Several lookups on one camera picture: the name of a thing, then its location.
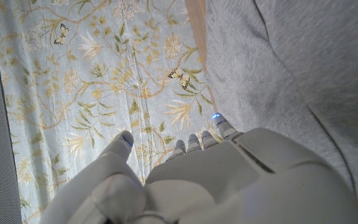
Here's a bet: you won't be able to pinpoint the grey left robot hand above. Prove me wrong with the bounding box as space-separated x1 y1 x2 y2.
39 113 358 224

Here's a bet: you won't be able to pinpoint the grey shorts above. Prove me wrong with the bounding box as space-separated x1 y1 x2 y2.
204 0 358 218

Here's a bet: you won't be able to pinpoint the floral print backdrop cloth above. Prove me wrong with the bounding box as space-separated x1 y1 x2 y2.
0 0 219 224

